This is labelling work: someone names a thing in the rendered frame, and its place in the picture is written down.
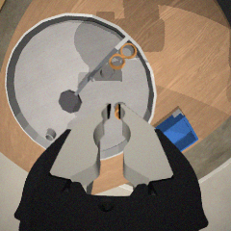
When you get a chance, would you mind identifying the blue crate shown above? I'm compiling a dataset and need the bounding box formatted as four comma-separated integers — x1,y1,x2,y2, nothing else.
155,109,198,152

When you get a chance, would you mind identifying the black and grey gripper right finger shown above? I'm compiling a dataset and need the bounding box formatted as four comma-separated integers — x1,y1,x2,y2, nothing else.
118,103,209,230

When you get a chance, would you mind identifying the grey metal sleeve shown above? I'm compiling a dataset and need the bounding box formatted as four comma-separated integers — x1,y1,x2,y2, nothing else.
45,129,57,141
99,64,115,81

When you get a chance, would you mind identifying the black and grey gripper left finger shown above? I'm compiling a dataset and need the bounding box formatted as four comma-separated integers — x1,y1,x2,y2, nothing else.
14,103,111,220

